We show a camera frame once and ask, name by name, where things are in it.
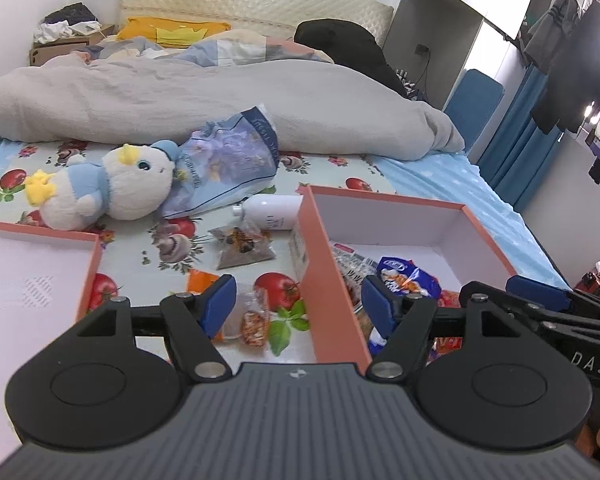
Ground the red bag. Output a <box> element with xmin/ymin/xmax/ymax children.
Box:
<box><xmin>575</xmin><ymin>270</ymin><xmax>600</xmax><ymax>303</ymax></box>

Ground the white printed snack packet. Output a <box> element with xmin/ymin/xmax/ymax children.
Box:
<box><xmin>330</xmin><ymin>242</ymin><xmax>381</xmax><ymax>311</ymax></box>

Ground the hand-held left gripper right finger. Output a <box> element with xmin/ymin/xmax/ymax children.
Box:
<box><xmin>361</xmin><ymin>275</ymin><xmax>541</xmax><ymax>380</ymax></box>

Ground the black clothing heap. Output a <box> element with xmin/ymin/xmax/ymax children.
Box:
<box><xmin>294</xmin><ymin>18</ymin><xmax>411</xmax><ymax>98</ymax></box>

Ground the pile of clothes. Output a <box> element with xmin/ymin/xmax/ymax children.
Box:
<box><xmin>33</xmin><ymin>3</ymin><xmax>103</xmax><ymax>44</ymax></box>

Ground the blue chair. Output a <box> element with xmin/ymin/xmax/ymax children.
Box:
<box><xmin>443</xmin><ymin>68</ymin><xmax>506</xmax><ymax>166</ymax></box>

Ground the white bottle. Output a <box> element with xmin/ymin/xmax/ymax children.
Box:
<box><xmin>231</xmin><ymin>194</ymin><xmax>304</xmax><ymax>232</ymax></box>

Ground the blue and white plush toy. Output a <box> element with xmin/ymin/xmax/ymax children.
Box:
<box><xmin>25</xmin><ymin>140</ymin><xmax>181</xmax><ymax>232</ymax></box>

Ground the floral bed sheet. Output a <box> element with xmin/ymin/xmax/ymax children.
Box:
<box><xmin>0</xmin><ymin>137</ymin><xmax>576</xmax><ymax>376</ymax></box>

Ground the small clear snack packet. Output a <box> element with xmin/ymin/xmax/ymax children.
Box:
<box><xmin>209</xmin><ymin>225</ymin><xmax>277</xmax><ymax>270</ymax></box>

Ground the cardboard box nightstand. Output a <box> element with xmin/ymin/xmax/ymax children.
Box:
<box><xmin>28</xmin><ymin>24</ymin><xmax>118</xmax><ymax>67</ymax></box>

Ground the deep orange cardboard box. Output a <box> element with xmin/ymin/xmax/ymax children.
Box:
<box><xmin>289</xmin><ymin>185</ymin><xmax>520</xmax><ymax>376</ymax></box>

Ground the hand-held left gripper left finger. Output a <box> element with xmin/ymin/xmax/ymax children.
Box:
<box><xmin>72</xmin><ymin>274</ymin><xmax>238</xmax><ymax>381</ymax></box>

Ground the orange label snack packet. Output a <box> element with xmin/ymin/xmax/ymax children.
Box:
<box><xmin>186</xmin><ymin>269</ymin><xmax>272</xmax><ymax>350</ymax></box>

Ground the yellow pillow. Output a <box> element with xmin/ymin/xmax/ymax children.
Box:
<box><xmin>116</xmin><ymin>16</ymin><xmax>232</xmax><ymax>50</ymax></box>

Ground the blue printed plastic bag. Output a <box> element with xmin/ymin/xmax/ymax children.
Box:
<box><xmin>161</xmin><ymin>105</ymin><xmax>281</xmax><ymax>221</ymax></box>

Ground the shallow orange box lid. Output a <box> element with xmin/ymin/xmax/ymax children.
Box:
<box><xmin>0</xmin><ymin>219</ymin><xmax>103</xmax><ymax>466</ymax></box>

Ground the cream padded headboard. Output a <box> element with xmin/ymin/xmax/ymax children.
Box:
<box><xmin>119</xmin><ymin>0</ymin><xmax>395</xmax><ymax>53</ymax></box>

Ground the grey blanket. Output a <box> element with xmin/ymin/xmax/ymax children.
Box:
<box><xmin>0</xmin><ymin>57</ymin><xmax>466</xmax><ymax>161</ymax></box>

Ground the blue snack packet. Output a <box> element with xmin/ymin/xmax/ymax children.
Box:
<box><xmin>376</xmin><ymin>256</ymin><xmax>442</xmax><ymax>298</ymax></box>

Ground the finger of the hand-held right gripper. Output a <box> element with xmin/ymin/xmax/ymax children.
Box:
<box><xmin>505</xmin><ymin>275</ymin><xmax>578</xmax><ymax>312</ymax></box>
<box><xmin>459</xmin><ymin>280</ymin><xmax>581</xmax><ymax>333</ymax></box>

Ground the patchwork quilt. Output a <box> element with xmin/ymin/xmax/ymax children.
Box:
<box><xmin>72</xmin><ymin>27</ymin><xmax>336</xmax><ymax>68</ymax></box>

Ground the blue curtain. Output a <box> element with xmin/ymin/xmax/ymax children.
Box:
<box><xmin>477</xmin><ymin>62</ymin><xmax>566</xmax><ymax>213</ymax></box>

